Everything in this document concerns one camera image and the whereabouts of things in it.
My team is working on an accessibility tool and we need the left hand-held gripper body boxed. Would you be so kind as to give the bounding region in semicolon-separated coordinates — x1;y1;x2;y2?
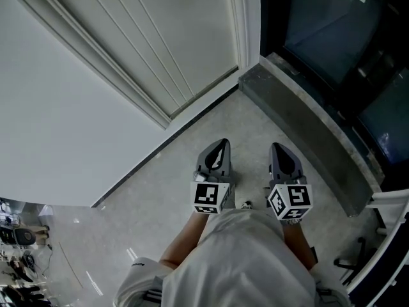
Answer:
190;168;233;216

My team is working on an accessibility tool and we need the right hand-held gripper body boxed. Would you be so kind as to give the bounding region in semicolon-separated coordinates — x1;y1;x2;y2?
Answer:
266;170;314;221

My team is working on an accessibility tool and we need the person's left forearm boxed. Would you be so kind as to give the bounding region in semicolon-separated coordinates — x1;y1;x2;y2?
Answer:
159;210;209;271

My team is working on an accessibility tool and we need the person's right forearm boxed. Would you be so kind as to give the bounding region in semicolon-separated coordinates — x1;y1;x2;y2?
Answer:
280;218;316;272

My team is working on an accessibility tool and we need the white panelled door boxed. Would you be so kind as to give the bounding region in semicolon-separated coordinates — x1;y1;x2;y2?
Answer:
40;0;240;116

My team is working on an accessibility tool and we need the dark glass door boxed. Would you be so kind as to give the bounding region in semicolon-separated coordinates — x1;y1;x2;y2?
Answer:
259;0;409;192

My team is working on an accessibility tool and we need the black skirting strip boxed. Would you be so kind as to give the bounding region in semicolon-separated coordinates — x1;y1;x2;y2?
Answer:
90;84;240;209

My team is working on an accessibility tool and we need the person's white shirt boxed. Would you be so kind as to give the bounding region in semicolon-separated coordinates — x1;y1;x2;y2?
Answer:
113;207;353;307

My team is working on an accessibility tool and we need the black chair base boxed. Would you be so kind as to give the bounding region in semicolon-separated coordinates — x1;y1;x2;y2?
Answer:
333;236;367;288

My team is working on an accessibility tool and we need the black office chair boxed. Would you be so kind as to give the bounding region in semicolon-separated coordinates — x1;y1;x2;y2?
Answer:
0;224;50;246

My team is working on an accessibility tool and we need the white metal frame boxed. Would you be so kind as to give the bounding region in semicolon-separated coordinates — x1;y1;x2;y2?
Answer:
346;189;409;307

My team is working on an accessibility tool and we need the grey harness strap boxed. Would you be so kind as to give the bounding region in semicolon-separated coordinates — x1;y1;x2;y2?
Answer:
144;275;164;304

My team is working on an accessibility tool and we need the white door frame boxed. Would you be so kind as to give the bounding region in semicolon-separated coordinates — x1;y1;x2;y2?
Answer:
5;0;261;130

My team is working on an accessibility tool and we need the black cable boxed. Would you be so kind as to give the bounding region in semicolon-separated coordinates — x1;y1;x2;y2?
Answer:
30;242;54;279

